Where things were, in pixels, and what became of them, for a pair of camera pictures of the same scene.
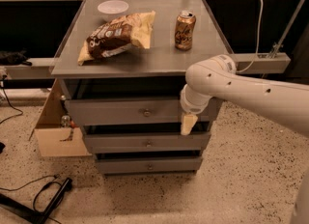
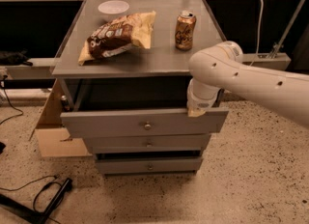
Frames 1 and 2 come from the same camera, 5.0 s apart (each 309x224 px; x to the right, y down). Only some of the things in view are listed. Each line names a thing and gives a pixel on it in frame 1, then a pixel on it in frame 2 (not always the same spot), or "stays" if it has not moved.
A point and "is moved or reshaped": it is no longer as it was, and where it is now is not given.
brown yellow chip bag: [117, 35] stays
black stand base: [32, 214] stays
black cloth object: [8, 58] stays
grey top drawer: [132, 112] is moved or reshaped
